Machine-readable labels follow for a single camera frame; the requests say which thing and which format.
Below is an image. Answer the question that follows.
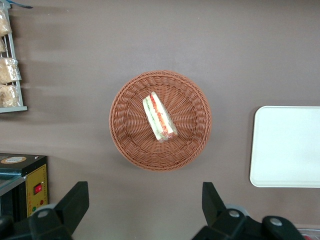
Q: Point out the clear bag of crackers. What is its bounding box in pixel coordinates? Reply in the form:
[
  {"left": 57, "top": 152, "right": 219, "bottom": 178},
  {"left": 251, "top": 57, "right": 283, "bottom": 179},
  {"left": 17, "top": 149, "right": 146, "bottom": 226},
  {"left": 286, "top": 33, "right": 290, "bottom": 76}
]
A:
[
  {"left": 0, "top": 7, "right": 13, "bottom": 38},
  {"left": 0, "top": 84, "right": 21, "bottom": 108},
  {"left": 0, "top": 57, "right": 22, "bottom": 85}
]

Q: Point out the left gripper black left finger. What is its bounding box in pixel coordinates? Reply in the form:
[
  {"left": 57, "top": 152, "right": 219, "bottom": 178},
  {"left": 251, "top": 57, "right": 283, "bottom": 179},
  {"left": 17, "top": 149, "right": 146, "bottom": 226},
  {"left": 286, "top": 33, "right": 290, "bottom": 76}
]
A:
[{"left": 27, "top": 181, "right": 90, "bottom": 240}]

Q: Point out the beige plastic tray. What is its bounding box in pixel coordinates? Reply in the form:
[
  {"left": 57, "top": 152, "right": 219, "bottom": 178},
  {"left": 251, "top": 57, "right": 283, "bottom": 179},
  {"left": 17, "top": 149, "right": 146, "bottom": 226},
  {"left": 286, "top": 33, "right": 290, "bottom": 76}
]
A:
[{"left": 249, "top": 105, "right": 320, "bottom": 189}]

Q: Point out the triangle sandwich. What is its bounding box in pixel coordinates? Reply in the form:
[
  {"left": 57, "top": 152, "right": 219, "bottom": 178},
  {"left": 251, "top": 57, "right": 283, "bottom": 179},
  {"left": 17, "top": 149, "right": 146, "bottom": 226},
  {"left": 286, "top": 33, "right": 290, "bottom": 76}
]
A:
[{"left": 142, "top": 91, "right": 179, "bottom": 144}]

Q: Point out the grey wire snack rack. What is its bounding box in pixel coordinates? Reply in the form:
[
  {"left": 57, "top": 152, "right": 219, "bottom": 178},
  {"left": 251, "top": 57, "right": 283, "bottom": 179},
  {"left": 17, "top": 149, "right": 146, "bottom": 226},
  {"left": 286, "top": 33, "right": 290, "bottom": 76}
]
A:
[{"left": 0, "top": 4, "right": 28, "bottom": 114}]

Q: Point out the black food warmer machine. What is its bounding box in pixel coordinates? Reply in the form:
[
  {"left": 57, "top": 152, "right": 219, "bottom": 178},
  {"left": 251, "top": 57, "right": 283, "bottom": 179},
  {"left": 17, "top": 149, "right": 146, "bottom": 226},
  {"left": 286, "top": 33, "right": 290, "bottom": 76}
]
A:
[{"left": 0, "top": 152, "right": 49, "bottom": 220}]

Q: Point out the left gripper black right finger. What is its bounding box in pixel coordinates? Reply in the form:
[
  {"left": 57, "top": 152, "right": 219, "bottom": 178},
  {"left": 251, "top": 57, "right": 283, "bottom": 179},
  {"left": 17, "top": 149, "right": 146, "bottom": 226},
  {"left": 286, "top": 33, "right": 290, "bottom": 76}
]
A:
[{"left": 192, "top": 181, "right": 263, "bottom": 240}]

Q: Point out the brown round wicker basket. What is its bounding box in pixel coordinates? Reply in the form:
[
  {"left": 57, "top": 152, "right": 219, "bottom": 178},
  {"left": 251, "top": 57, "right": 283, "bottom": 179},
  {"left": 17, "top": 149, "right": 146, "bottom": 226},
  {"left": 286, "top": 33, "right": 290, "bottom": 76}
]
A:
[{"left": 108, "top": 70, "right": 213, "bottom": 173}]

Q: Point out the clear acrylic bottle rack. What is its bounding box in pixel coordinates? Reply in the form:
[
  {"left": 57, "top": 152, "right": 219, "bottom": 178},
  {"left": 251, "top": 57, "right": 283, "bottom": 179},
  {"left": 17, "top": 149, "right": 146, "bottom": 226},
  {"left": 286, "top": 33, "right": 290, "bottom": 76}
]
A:
[{"left": 298, "top": 227, "right": 320, "bottom": 240}]

